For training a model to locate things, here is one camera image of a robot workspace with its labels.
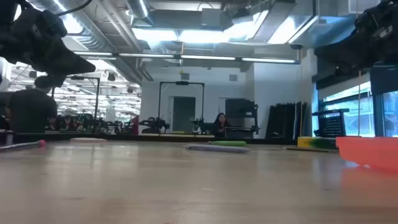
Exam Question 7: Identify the yellow green crayon box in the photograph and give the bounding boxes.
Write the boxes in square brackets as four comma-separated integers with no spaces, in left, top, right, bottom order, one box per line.
[297,136,339,151]

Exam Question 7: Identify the black gantry frame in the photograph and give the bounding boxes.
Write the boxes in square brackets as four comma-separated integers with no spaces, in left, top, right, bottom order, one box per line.
[51,76,101,125]
[157,81,205,131]

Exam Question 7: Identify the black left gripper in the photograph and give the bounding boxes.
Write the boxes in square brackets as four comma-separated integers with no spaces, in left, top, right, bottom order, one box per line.
[0,0,96,76]

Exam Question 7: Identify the purple pen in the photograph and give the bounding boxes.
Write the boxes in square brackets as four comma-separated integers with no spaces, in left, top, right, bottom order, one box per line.
[185,143,250,154]

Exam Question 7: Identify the person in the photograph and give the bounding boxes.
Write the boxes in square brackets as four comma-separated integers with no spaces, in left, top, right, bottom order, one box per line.
[8,75,59,134]
[213,112,232,138]

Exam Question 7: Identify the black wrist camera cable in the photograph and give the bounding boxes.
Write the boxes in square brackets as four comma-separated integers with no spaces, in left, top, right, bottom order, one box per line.
[57,0,94,17]

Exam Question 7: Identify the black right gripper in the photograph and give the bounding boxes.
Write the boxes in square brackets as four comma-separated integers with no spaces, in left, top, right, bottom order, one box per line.
[313,0,398,70]

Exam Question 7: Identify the green marker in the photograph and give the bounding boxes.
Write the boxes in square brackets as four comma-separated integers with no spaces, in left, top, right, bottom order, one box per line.
[208,140,248,147]

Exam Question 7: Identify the ceiling light strip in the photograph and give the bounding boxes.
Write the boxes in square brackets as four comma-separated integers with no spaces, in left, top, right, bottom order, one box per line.
[73,51,302,65]

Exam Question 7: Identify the black equipment cabinet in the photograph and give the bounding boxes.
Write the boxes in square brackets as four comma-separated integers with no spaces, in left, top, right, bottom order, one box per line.
[224,98,261,139]

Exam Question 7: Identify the orange perforated plastic lid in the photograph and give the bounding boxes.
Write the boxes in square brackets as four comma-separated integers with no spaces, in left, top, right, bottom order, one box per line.
[335,136,398,172]

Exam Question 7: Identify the pencil with pink eraser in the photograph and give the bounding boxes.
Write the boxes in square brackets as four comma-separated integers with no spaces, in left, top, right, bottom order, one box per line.
[0,139,47,152]

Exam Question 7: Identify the black panel stack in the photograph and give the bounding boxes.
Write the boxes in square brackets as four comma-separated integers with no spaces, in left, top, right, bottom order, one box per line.
[266,101,308,139]

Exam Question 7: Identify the black perforated cart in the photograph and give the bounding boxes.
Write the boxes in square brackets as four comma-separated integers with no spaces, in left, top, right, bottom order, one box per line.
[312,108,351,138]

